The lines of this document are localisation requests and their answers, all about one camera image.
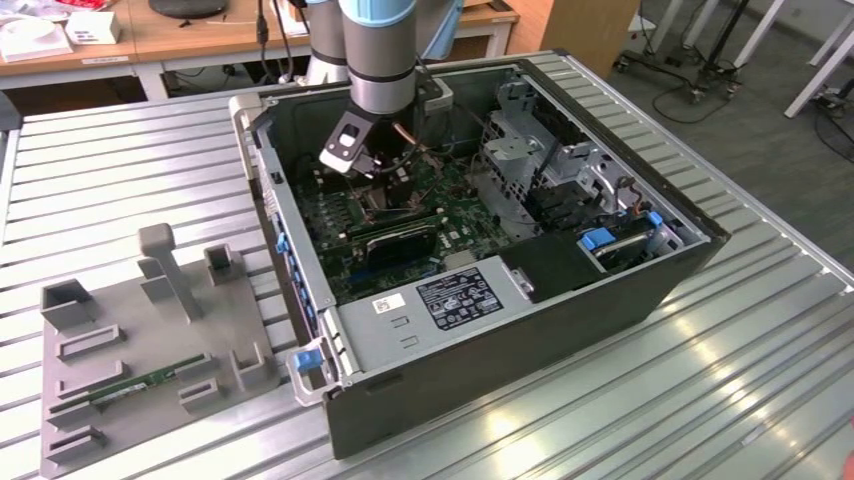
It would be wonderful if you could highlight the wooden cabinet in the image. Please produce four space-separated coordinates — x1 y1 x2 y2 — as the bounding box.
513 0 644 80

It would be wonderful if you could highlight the black PC case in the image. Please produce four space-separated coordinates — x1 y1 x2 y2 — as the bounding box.
229 48 730 460

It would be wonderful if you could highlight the silver drive cage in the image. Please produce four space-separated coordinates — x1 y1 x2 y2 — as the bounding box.
474 69 710 276

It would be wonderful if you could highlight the grey power supply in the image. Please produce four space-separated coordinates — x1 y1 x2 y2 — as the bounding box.
331 255 538 374

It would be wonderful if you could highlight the green RAM stick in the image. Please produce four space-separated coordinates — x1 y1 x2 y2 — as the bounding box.
339 214 447 241
86 354 206 406

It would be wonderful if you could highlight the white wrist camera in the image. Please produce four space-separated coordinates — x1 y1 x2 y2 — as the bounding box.
318 112 375 174

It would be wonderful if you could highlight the grey parts rack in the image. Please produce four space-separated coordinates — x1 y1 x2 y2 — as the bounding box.
38 223 286 479

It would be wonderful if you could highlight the metal locking lever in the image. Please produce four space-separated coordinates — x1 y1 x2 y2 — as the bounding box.
342 171 367 224

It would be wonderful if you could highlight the small white labelled box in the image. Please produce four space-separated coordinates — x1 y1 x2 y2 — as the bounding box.
64 10 125 46

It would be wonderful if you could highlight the large white box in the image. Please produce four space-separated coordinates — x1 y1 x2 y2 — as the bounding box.
0 19 75 64

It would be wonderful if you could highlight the green motherboard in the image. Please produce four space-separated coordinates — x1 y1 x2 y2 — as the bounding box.
293 152 536 306

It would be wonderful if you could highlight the black round base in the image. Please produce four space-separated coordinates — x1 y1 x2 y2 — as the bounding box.
147 0 227 19

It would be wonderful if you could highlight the black plastic shroud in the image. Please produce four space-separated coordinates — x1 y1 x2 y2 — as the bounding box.
497 232 609 304

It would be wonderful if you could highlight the wooden desk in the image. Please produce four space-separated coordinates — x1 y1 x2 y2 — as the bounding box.
0 0 522 101

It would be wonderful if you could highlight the CPU socket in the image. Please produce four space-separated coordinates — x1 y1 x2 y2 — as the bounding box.
353 182 433 226

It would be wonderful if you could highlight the black wheeled stand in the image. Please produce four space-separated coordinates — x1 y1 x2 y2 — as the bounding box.
613 0 756 106

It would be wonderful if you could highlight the white desk frame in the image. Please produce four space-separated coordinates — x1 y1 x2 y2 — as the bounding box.
733 0 854 120

